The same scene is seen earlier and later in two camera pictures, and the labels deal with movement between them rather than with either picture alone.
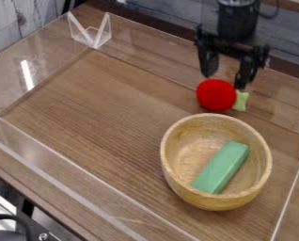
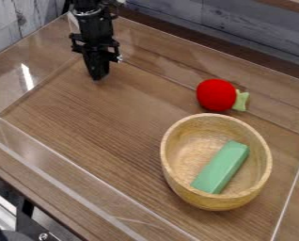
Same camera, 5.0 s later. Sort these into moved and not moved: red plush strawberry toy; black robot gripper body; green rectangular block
Moved: black robot gripper body
Not moved: green rectangular block; red plush strawberry toy
